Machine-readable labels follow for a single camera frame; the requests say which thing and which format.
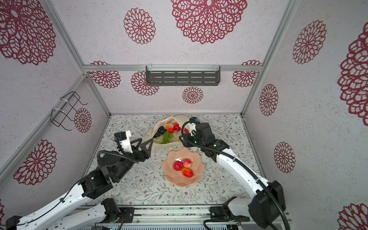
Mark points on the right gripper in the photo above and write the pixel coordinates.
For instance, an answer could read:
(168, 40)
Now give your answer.
(194, 138)

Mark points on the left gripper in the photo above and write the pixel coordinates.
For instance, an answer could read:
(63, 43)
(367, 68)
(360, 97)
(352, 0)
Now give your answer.
(145, 153)

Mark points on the cream plastic fruit bag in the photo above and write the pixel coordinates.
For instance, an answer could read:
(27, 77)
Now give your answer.
(169, 121)

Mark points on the red yellow mango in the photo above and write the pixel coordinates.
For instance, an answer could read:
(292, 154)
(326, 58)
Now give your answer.
(187, 173)

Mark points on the red yellow peach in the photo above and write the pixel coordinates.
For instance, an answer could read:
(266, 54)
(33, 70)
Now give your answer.
(187, 163)

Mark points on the red cherry fruit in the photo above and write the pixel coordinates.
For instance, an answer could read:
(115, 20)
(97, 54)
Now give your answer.
(170, 129)

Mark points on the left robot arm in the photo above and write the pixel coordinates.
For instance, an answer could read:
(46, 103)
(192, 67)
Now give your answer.
(112, 167)

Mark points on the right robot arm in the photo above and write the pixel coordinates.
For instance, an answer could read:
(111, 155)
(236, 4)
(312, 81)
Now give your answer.
(268, 200)

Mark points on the dark blue grape bunch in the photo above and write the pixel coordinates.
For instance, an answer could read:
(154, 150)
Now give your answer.
(160, 132)

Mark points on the green grape bunch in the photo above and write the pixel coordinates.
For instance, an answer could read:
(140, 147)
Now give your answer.
(167, 137)

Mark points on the pink scalloped bowl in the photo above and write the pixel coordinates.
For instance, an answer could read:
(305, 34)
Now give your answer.
(176, 177)

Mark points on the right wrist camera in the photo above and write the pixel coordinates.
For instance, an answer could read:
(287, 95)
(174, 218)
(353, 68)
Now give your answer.
(193, 121)

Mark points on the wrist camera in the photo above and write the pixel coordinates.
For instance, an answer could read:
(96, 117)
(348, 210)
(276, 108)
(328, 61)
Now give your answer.
(123, 141)
(193, 121)

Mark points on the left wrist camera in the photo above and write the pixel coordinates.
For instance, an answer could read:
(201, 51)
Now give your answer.
(123, 141)

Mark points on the grey wall shelf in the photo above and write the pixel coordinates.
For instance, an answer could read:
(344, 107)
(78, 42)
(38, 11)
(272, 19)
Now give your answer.
(183, 76)

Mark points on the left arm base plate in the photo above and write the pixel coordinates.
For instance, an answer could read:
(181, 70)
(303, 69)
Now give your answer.
(120, 214)

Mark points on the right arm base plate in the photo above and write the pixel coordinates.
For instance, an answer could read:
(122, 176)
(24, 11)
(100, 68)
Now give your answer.
(223, 213)

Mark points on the black wire wall rack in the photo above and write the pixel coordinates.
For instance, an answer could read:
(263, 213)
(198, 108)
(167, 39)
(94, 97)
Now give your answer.
(68, 104)

